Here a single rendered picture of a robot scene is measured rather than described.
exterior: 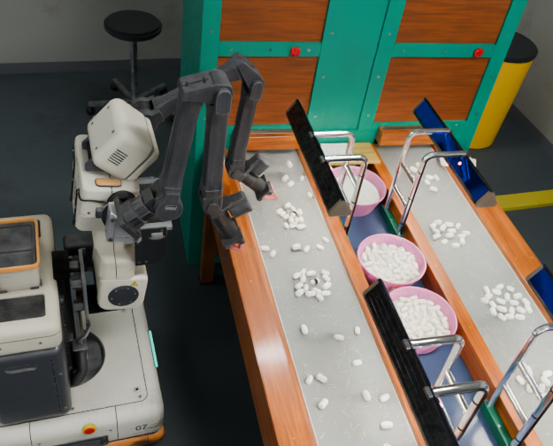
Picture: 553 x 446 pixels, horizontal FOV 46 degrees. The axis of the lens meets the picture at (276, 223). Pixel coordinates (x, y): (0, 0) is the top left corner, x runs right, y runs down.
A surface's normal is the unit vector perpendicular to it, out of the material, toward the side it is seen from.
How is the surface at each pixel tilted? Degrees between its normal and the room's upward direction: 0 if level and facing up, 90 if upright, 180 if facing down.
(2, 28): 90
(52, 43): 90
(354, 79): 90
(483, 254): 0
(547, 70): 90
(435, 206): 0
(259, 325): 0
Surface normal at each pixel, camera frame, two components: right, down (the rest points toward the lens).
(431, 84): 0.22, 0.68
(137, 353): 0.13, -0.74
